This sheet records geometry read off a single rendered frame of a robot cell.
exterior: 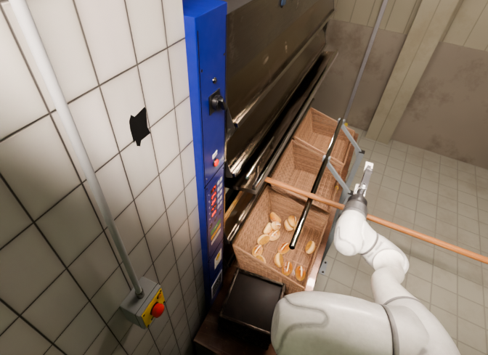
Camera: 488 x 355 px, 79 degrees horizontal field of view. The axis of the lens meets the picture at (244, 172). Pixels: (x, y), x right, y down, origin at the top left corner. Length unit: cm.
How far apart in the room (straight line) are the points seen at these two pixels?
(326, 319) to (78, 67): 58
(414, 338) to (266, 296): 116
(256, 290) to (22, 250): 130
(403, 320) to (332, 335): 13
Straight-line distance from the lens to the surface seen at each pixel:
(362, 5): 403
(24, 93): 51
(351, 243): 109
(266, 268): 184
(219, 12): 85
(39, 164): 56
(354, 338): 59
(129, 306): 95
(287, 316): 59
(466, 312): 319
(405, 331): 63
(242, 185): 132
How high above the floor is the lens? 236
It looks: 44 degrees down
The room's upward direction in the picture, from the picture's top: 5 degrees clockwise
